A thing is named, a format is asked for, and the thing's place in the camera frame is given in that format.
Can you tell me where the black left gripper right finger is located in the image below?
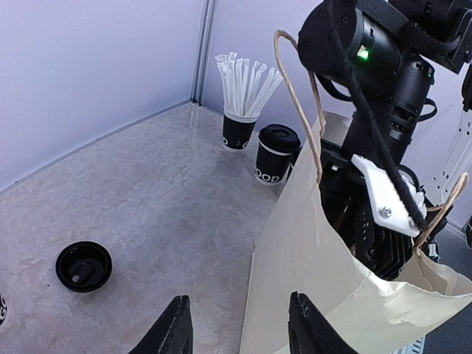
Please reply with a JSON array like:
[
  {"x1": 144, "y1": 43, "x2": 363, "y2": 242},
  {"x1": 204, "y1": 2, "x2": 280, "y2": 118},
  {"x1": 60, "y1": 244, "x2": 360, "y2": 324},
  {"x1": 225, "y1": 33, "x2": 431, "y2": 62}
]
[{"x1": 288, "y1": 291, "x2": 356, "y2": 354}]

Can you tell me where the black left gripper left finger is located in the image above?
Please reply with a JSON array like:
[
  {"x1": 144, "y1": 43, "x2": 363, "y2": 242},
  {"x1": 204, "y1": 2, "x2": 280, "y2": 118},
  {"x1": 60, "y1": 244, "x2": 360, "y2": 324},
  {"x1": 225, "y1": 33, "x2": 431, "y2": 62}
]
[{"x1": 129, "y1": 295, "x2": 193, "y2": 354}]

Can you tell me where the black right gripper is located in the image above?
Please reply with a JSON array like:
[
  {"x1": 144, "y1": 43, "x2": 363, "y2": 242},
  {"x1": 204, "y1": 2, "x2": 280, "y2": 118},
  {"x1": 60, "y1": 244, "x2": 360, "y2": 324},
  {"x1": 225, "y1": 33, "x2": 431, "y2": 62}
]
[{"x1": 297, "y1": 1, "x2": 471, "y2": 281}]

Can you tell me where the cream paper bag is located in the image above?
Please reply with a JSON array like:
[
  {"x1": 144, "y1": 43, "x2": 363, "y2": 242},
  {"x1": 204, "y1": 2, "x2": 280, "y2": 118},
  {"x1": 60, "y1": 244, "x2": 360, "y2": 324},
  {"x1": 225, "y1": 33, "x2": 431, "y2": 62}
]
[{"x1": 240, "y1": 117, "x2": 471, "y2": 353}]

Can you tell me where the stack of black lids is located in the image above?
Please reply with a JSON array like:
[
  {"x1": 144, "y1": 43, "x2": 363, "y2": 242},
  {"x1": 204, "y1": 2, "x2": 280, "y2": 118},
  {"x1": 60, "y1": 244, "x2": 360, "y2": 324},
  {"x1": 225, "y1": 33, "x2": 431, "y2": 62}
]
[{"x1": 55, "y1": 241, "x2": 113, "y2": 293}]

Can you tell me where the black paper coffee cup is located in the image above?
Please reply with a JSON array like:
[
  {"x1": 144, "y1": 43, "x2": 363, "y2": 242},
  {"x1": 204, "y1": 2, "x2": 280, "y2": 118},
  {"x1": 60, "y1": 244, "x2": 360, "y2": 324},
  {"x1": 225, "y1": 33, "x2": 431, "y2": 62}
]
[{"x1": 254, "y1": 135, "x2": 301, "y2": 186}]

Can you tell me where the black cup lid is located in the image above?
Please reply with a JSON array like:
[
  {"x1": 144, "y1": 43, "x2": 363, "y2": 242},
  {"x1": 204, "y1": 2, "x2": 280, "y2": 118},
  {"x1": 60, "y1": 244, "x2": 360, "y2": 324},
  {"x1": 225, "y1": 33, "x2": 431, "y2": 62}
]
[{"x1": 259, "y1": 124, "x2": 301, "y2": 153}]

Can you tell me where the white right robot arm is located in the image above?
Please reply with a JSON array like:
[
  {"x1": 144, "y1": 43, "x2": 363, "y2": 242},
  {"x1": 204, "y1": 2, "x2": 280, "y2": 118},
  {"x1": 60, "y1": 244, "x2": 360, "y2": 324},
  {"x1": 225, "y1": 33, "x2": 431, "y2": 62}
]
[{"x1": 297, "y1": 1, "x2": 471, "y2": 281}]

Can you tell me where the wrapped white straws bundle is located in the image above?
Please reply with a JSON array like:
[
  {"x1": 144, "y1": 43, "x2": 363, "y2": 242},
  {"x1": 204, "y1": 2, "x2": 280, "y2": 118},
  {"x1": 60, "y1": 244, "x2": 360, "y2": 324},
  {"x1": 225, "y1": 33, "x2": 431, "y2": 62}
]
[{"x1": 215, "y1": 52, "x2": 283, "y2": 117}]

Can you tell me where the black cup holding straws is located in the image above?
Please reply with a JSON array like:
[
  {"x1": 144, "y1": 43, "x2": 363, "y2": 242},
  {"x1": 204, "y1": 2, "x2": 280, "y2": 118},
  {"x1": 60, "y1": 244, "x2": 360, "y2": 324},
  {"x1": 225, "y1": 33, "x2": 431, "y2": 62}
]
[{"x1": 222, "y1": 106, "x2": 259, "y2": 153}]

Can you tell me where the stack of paper cups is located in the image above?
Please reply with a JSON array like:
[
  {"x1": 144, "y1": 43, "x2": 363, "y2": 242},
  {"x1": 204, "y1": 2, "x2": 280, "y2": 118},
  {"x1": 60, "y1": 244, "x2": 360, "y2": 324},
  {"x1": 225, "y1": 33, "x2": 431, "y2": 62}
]
[{"x1": 0, "y1": 292, "x2": 10, "y2": 329}]

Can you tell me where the right aluminium post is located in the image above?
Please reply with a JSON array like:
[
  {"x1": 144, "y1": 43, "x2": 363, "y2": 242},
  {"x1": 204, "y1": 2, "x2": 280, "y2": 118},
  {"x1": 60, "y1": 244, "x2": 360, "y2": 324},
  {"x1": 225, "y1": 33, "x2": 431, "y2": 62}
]
[{"x1": 190, "y1": 0, "x2": 218, "y2": 105}]

